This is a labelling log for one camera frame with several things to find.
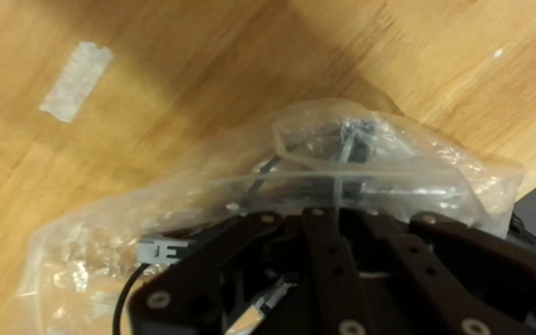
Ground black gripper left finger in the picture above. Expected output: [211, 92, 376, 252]
[125, 206, 369, 335]

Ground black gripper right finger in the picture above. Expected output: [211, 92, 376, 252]
[341, 210, 536, 335]

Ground black cable with connectors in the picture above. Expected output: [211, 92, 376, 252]
[110, 116, 470, 335]

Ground clear plastic bag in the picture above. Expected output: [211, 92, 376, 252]
[14, 96, 527, 335]

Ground clear tape piece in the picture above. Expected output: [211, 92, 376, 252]
[38, 38, 116, 124]

